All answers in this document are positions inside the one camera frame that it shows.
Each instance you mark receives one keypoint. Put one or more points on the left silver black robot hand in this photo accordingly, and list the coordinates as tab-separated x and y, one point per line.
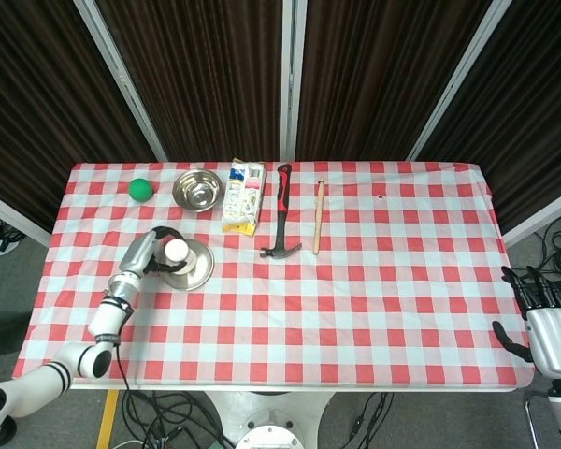
140	255

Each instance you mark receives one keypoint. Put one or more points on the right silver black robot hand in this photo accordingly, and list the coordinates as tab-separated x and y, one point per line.
556	341

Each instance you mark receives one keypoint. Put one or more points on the white paper cup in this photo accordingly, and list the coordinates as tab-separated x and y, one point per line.
176	251

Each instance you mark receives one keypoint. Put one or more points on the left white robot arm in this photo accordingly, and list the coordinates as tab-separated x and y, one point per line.
107	318

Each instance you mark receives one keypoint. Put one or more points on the round metal plate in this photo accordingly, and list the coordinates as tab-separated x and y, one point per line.
201	269

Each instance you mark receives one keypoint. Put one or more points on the green ball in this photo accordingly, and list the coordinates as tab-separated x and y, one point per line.
141	190

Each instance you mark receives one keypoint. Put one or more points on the stainless steel bowl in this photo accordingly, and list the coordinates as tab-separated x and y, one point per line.
197	192

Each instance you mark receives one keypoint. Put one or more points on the white yellow tissue pack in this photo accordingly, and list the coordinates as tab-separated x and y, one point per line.
243	201

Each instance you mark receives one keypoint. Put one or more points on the red black claw hammer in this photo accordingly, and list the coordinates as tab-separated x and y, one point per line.
283	206

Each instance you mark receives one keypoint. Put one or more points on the yellow floor tape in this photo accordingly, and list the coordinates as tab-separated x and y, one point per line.
106	418

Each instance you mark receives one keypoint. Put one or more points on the dark brown curtain panel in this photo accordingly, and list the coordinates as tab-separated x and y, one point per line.
201	79
533	107
42	103
374	79

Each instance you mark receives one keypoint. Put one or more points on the wooden stick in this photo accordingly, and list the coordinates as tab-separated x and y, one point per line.
318	215

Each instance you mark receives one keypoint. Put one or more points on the red white checkered tablecloth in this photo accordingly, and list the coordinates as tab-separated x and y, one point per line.
355	308

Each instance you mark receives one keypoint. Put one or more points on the white partition frame post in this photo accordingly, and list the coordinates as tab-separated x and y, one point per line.
458	79
292	79
121	79
542	212
14	215

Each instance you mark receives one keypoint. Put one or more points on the white table frame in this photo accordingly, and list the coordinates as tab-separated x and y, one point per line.
262	388

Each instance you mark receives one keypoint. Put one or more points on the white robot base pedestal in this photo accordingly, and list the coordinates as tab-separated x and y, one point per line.
268	421

